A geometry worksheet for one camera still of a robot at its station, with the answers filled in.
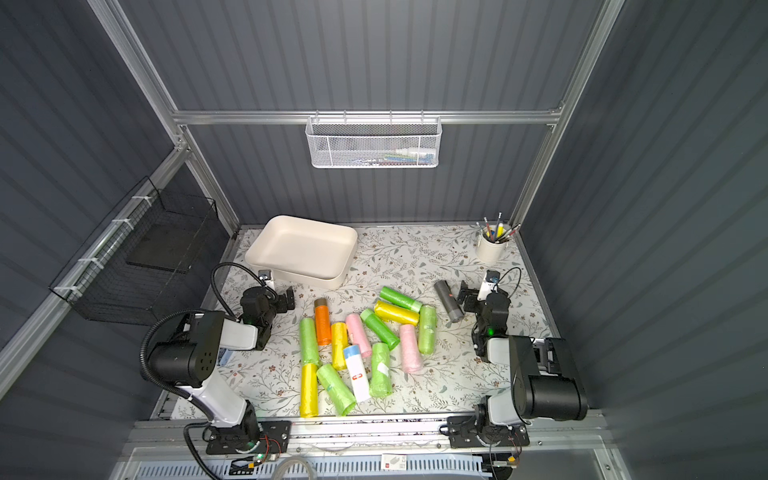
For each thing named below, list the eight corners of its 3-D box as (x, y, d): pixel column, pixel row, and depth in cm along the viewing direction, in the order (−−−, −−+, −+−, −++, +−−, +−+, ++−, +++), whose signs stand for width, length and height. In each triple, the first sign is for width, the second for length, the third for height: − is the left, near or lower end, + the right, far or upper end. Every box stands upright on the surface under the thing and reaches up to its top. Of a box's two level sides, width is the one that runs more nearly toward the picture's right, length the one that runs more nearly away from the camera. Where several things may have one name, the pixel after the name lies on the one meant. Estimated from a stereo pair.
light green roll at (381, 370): (370, 397, 81) (369, 393, 78) (372, 348, 90) (371, 341, 87) (392, 397, 81) (392, 393, 78) (392, 348, 90) (392, 341, 87)
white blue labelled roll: (357, 404, 79) (355, 400, 76) (345, 354, 88) (343, 348, 84) (372, 398, 80) (371, 394, 77) (359, 349, 89) (358, 343, 85)
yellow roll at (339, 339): (328, 371, 86) (325, 366, 83) (334, 328, 95) (331, 322, 91) (346, 371, 86) (344, 366, 83) (350, 328, 95) (348, 322, 91)
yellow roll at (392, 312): (372, 315, 96) (372, 310, 94) (377, 304, 99) (377, 299, 96) (416, 329, 93) (417, 324, 91) (420, 317, 96) (420, 313, 93)
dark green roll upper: (379, 297, 102) (378, 291, 99) (384, 289, 104) (384, 284, 101) (416, 316, 97) (417, 311, 94) (421, 308, 99) (422, 303, 96)
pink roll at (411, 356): (403, 373, 85) (404, 369, 83) (397, 329, 94) (397, 325, 92) (422, 371, 86) (423, 367, 83) (414, 327, 94) (414, 323, 92)
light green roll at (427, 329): (418, 354, 88) (418, 350, 86) (418, 310, 98) (419, 304, 95) (436, 356, 88) (437, 351, 85) (434, 311, 98) (436, 305, 95)
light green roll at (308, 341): (303, 368, 86) (300, 364, 84) (302, 324, 95) (299, 318, 93) (318, 365, 87) (316, 361, 84) (316, 321, 96) (314, 316, 93)
